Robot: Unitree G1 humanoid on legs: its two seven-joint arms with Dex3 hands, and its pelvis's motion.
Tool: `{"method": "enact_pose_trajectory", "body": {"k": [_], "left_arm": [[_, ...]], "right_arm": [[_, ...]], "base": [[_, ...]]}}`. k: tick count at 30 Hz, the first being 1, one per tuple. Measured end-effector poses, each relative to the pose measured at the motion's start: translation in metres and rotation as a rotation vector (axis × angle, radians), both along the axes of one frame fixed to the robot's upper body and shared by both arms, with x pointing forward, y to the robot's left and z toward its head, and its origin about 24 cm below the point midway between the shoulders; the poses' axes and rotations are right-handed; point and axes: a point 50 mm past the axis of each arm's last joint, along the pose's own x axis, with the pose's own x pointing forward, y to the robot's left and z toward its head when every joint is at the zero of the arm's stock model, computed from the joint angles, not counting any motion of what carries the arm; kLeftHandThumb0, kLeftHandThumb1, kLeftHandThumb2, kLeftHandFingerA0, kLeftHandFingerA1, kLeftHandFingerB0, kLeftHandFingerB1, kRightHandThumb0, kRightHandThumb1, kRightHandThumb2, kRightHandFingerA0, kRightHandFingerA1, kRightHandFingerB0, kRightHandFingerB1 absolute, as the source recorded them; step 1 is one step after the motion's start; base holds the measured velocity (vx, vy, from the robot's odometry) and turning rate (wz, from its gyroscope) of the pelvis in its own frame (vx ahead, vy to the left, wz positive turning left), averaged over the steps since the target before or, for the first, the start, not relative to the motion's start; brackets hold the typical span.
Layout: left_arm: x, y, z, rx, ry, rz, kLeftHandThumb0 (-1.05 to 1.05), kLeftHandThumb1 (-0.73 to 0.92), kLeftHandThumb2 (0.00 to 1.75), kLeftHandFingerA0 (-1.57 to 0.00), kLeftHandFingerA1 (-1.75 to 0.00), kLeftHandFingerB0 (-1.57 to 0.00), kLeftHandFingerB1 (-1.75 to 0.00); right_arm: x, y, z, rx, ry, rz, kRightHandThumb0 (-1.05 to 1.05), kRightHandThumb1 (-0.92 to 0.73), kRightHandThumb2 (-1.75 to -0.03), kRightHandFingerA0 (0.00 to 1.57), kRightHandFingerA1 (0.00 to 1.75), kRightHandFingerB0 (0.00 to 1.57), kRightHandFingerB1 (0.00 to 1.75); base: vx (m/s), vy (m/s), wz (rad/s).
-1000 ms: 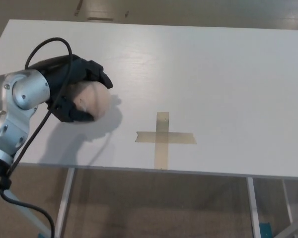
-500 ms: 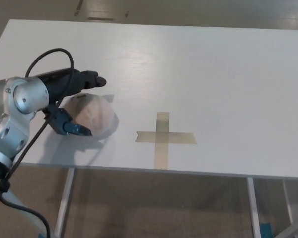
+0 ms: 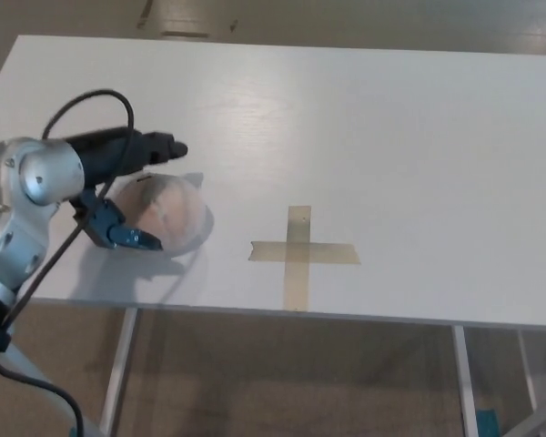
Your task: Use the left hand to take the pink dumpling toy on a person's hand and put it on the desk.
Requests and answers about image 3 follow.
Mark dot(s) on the white metal table leg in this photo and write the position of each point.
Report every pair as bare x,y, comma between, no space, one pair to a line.
528,368
118,378
464,382

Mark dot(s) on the blue floor tape piece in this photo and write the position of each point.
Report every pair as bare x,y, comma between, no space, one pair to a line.
487,423

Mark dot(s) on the grey floor plate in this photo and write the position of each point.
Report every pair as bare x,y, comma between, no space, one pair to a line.
185,34

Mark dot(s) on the long beige tape strip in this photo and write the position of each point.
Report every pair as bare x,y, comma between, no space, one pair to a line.
297,287

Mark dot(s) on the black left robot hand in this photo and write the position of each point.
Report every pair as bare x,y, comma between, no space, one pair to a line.
109,152

